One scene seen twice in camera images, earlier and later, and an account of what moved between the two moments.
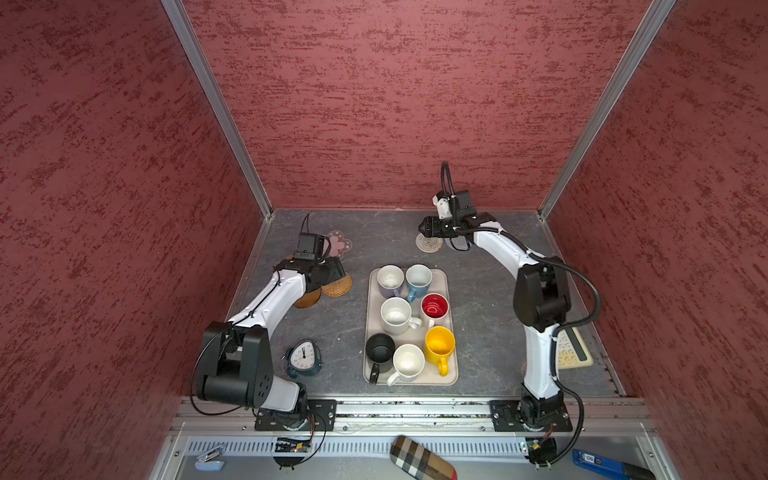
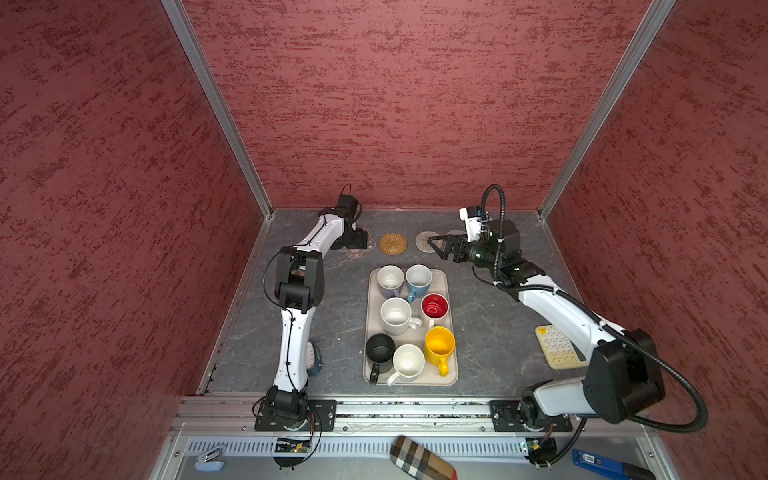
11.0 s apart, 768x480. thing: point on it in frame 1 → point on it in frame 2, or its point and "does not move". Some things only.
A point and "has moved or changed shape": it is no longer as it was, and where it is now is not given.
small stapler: x=211 y=461 does not move
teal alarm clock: x=303 y=358 does not move
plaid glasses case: x=419 y=461 does not move
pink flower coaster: x=338 y=244 has moved or changed shape
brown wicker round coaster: x=338 y=288 → x=394 y=244
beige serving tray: x=409 y=335 does not move
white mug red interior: x=434 y=306 does not move
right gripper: x=433 y=227 → x=457 y=241
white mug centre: x=395 y=315 does not move
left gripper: x=336 y=271 → x=359 y=240
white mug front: x=408 y=360 does not move
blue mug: x=418 y=279 does not move
